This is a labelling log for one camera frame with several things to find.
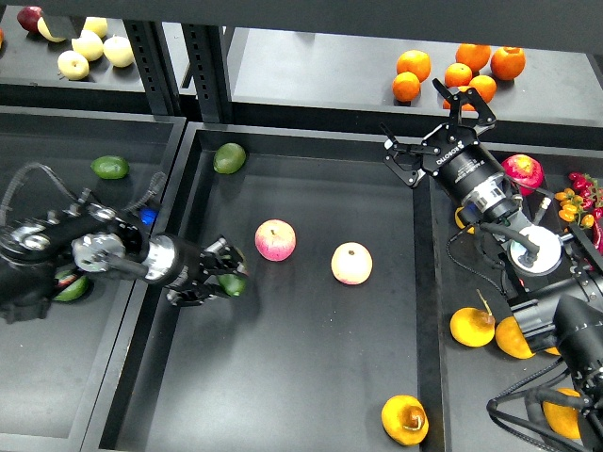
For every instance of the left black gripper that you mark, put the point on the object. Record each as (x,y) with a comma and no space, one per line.
(185,277)

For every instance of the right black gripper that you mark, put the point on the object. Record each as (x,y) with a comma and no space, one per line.
(460,165)

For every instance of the dark green avocado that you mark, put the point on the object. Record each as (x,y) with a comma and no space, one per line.
(235,284)

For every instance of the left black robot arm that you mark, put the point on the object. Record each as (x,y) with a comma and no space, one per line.
(43,257)

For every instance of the small yellow pear behind arm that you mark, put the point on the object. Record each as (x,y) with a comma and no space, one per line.
(552,350)

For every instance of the yellow pear upper right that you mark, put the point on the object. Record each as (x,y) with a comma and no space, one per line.
(461,222)

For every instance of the green avocado tray corner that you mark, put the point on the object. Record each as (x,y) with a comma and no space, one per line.
(229,158)

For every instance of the green avocado cluster bottom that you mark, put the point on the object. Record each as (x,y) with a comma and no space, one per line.
(73,289)

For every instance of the green avocado left tray top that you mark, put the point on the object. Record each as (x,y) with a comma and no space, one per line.
(110,167)

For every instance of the yellow pear with stem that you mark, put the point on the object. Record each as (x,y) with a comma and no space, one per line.
(473,327)

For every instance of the yellow pear middle right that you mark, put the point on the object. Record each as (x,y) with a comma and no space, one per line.
(510,339)

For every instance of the yellow pear in center tray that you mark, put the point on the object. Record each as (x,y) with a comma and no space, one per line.
(404,419)

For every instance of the pale yellow pear right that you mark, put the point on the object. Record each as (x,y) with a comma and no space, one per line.
(119,52)

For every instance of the pale yellow pear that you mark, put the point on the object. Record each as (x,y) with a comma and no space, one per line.
(97,25)
(119,52)
(89,45)
(73,65)

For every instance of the pale yellow pear front left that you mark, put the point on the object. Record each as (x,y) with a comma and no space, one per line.
(73,65)

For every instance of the pale yellow pear middle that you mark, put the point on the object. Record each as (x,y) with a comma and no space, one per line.
(89,45)

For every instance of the pale yellow pear back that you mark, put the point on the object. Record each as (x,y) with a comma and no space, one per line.
(97,25)

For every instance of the pale yellow pear partly hidden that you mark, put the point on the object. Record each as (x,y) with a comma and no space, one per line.
(46,33)

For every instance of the yellow pear bottom right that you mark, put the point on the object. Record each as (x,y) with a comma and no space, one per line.
(562,419)

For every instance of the orange front bottom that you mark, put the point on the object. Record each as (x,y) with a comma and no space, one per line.
(465,105)

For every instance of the orange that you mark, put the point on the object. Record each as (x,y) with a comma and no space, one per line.
(507,63)
(485,85)
(465,105)
(474,56)
(405,87)
(415,61)

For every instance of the orange far left lower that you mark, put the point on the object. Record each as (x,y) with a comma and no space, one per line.
(405,87)

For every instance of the orange right lower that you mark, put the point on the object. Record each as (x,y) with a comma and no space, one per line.
(485,85)

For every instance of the pink red apple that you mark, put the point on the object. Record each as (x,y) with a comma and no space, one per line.
(275,240)

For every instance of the orange far left upper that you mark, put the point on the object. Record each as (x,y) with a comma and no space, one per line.
(415,61)

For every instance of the red apple right tray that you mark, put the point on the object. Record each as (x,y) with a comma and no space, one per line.
(525,170)

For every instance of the orange top middle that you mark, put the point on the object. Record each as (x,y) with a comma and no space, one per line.
(474,56)

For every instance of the orange top right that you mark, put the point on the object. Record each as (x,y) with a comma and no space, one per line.
(507,63)

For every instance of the right black tray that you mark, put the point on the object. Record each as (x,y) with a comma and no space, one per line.
(472,376)

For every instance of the black tray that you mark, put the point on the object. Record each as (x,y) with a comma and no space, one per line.
(53,369)
(300,361)
(472,376)

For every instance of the center black tray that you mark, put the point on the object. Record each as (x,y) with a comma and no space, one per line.
(300,361)

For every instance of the pale yellow pink apple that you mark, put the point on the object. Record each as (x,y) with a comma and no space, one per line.
(351,263)

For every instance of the cherry tomato bunch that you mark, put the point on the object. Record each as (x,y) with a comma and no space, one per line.
(581,201)

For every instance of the red chili pepper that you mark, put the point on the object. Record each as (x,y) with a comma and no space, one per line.
(597,236)

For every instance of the left black tray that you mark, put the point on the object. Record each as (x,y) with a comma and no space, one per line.
(53,369)

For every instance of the dark red apple shelf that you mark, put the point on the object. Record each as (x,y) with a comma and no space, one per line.
(28,18)

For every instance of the black perforated shelf post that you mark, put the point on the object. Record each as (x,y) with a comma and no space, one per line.
(206,57)

